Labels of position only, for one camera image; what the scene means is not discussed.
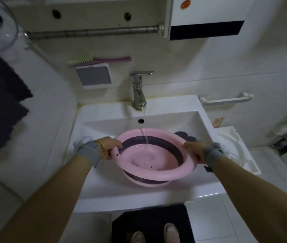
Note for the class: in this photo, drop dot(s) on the chrome faucet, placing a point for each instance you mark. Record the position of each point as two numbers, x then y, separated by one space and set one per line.
138 91

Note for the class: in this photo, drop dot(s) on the white wall cabinet dark panel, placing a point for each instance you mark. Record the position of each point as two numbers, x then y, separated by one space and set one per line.
206 15

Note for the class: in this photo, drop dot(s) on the white wall rail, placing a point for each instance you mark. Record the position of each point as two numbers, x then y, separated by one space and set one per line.
227 99

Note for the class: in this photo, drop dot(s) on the person's left forearm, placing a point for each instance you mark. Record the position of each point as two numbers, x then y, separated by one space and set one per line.
49 199

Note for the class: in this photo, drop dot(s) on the face sticker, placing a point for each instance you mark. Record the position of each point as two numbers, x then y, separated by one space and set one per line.
219 121

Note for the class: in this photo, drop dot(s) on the orange round sticker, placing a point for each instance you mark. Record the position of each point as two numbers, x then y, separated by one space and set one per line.
185 4

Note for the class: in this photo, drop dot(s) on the white ceramic sink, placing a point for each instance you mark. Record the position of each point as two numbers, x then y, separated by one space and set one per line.
108 179

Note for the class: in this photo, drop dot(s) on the person's right thumb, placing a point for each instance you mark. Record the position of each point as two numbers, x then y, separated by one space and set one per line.
189 145

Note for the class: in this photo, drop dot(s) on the person's right hand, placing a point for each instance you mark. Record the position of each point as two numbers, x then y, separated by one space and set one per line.
196 150

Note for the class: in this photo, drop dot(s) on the grey wrist band white tracker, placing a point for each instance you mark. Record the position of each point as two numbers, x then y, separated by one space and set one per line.
215 154
87 149

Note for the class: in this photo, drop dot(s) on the person's left hand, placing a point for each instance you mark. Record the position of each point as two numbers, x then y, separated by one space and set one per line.
108 145

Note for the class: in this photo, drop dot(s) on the person's left thumb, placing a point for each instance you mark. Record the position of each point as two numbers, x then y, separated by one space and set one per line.
116 143

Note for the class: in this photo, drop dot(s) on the gold bangle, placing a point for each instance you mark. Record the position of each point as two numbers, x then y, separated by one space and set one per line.
101 148

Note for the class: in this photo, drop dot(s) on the pink folding wash basin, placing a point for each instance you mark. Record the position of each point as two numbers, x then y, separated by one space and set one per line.
153 159

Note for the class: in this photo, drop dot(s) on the metal pipe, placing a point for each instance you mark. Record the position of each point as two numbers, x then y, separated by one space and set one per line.
92 32

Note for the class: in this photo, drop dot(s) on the water stream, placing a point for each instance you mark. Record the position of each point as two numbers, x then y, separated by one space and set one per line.
144 126

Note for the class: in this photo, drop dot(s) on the clear plastic container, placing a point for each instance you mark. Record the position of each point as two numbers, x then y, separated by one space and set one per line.
4 27

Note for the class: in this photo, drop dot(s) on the person's left shoe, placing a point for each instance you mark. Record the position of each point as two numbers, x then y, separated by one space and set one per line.
137 237

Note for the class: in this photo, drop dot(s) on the black floor mat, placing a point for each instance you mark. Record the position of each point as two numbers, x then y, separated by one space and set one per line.
151 220

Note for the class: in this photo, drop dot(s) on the person's right forearm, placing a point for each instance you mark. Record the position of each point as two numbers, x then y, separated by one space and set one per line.
257 202

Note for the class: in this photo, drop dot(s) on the pink comb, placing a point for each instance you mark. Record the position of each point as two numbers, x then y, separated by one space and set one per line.
113 59

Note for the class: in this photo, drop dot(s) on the green bristle brush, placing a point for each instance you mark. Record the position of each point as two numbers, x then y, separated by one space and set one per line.
81 61

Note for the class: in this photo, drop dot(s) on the white plastic tray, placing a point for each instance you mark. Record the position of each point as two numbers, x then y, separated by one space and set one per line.
237 146

